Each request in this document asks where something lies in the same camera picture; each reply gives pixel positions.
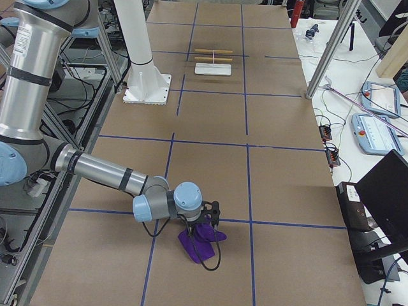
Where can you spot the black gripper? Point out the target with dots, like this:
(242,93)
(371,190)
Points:
(195,224)

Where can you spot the purple towel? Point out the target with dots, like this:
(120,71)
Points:
(202,238)

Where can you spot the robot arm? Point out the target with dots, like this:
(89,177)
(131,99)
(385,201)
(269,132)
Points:
(41,131)

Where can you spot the white rack base tray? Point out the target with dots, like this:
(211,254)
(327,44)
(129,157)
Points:
(212,69)

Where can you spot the brown paper table cover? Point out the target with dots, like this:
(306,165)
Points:
(249,141)

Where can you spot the orange connector block near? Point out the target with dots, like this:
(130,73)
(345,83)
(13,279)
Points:
(332,155)

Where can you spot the orange connector block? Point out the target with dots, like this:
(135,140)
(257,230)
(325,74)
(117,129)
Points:
(325,132)
(332,155)

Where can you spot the orange connector block far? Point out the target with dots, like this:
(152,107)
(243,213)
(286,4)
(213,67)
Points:
(325,132)

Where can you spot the black computer box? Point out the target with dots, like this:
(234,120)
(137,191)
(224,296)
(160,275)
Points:
(353,211)

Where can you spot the black monitor with stand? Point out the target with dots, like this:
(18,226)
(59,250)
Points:
(383,191)

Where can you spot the teach pendant near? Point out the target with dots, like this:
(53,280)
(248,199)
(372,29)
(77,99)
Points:
(374,136)

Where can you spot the teach pendant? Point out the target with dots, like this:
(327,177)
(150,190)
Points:
(381,99)
(374,136)

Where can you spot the dark blue tool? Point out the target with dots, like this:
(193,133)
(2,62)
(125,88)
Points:
(310,33)

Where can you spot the teach pendant far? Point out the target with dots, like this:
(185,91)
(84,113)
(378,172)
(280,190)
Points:
(381,99)

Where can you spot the red fire extinguisher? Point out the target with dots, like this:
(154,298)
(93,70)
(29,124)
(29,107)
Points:
(296,13)

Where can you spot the white camera mast with base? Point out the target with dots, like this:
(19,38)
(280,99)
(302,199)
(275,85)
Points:
(145,83)

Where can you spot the aluminium frame post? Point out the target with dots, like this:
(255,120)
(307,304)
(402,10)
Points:
(335,38)

